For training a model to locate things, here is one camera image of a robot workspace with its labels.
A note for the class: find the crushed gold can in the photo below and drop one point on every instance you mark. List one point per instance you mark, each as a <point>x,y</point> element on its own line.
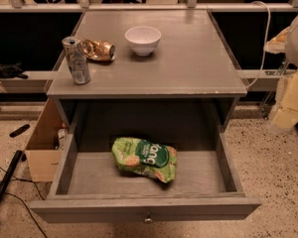
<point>99,50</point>

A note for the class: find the grey open top drawer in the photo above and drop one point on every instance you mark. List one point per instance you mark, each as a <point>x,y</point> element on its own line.
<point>89,187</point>

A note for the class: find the white bottle in box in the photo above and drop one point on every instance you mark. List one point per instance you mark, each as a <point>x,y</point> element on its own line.
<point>62,136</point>

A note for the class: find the metal drawer knob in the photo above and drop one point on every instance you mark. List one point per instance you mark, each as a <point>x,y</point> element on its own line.
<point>148,220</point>

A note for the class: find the black marker on floor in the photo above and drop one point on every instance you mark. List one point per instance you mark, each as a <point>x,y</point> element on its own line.
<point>19,131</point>

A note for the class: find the tall silver drink can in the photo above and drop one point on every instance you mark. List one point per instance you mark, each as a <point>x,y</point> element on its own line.
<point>76,59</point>

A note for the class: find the black pole on floor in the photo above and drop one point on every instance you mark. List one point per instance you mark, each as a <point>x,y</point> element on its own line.
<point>9,172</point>

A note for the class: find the cardboard box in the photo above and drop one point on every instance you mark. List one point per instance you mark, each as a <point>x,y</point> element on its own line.
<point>42,150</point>

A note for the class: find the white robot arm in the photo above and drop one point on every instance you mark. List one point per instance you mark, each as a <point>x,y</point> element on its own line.
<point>291,47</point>

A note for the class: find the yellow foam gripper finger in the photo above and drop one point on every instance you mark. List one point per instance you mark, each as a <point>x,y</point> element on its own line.
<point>284,114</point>
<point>277,44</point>

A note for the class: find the green rice chip bag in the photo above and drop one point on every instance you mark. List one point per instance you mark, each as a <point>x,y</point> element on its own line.
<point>142,157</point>

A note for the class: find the white ceramic bowl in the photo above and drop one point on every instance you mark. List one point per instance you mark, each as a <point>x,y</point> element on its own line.
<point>143,40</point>

